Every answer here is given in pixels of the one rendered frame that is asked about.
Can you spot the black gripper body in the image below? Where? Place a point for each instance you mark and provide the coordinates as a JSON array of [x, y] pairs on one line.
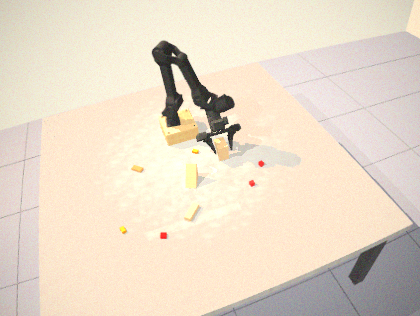
[[232, 128]]

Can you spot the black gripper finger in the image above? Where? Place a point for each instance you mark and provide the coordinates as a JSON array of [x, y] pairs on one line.
[[230, 139], [211, 145]]

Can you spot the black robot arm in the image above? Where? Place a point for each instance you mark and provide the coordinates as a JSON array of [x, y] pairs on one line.
[[162, 55]]

